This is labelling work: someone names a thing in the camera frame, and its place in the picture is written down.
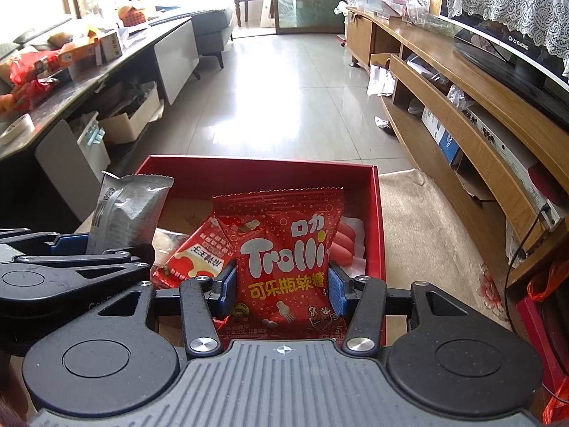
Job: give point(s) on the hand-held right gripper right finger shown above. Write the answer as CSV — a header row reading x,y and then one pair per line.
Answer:
x,y
340,291

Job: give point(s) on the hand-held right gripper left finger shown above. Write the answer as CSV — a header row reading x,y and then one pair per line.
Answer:
x,y
226,291

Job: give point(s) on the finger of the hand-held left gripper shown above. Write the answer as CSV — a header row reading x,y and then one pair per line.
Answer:
x,y
66,244
124,258

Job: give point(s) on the silver grey snack packet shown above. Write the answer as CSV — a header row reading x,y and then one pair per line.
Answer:
x,y
129,213

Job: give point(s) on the small red snack packet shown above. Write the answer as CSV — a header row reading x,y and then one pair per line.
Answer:
x,y
195,253

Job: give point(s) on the red gummy candy packet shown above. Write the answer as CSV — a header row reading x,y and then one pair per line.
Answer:
x,y
284,253

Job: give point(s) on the red cardboard box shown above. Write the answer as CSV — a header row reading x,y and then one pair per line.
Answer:
x,y
266,178

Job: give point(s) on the clear bag of bread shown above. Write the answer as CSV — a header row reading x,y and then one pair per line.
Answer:
x,y
169,242

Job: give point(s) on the pink sausage pack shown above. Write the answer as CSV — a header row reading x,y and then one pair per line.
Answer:
x,y
351,240

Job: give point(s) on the tape roll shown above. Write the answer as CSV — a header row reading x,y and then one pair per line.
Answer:
x,y
17,128

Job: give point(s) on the open cardboard box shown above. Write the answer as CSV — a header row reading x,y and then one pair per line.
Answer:
x,y
133,118

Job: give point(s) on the red plastic bag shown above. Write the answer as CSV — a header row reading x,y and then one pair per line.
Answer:
x,y
33,69

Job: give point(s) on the blue and white box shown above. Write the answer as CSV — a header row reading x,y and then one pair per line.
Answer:
x,y
451,147

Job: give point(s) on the orange carton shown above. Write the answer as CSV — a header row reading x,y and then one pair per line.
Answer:
x,y
80,51

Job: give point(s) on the white carton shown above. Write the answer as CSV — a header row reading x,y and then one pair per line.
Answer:
x,y
111,45

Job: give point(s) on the dark glass-top table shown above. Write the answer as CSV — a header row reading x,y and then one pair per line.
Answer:
x,y
178,53

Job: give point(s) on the silver media device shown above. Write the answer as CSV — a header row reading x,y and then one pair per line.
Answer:
x,y
511,164

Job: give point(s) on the white plastic bag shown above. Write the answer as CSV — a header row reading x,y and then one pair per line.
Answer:
x,y
380,81

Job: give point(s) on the grey sofa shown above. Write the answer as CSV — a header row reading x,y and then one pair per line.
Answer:
x,y
213,31

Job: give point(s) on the wooden tv stand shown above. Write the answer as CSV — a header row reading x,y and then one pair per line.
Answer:
x,y
426,53

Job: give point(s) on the black television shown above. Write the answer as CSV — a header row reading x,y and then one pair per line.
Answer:
x,y
511,53

